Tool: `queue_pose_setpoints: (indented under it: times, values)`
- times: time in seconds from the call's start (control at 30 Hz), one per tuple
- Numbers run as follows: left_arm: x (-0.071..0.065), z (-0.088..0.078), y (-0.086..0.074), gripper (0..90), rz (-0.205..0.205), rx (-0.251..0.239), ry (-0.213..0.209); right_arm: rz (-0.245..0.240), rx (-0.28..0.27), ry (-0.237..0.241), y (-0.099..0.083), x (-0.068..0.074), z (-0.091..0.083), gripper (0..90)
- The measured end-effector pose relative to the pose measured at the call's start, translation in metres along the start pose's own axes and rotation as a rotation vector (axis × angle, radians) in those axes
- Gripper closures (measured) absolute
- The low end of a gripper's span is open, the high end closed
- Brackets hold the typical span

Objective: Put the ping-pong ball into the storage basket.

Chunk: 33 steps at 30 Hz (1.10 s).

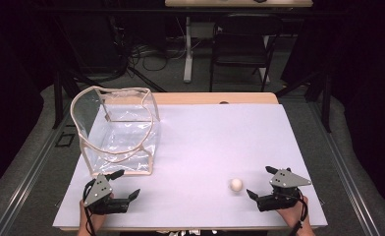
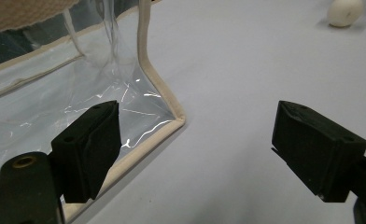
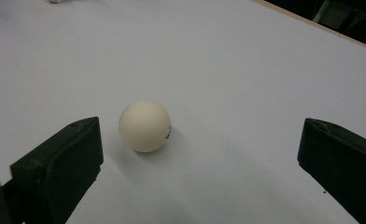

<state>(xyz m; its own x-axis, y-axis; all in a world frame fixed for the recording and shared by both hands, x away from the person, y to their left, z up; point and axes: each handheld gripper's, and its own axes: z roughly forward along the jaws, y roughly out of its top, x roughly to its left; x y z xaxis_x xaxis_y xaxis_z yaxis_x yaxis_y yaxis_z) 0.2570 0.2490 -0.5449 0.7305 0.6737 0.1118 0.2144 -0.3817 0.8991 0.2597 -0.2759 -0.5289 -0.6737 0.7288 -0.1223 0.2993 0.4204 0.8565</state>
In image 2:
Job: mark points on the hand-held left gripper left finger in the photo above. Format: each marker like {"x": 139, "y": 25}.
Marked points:
{"x": 87, "y": 155}

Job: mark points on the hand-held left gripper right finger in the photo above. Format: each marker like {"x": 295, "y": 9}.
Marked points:
{"x": 315, "y": 149}

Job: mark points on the clear plastic bag beige trim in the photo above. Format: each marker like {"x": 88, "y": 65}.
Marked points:
{"x": 143, "y": 46}

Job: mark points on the white ball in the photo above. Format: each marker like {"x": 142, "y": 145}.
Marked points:
{"x": 344, "y": 12}

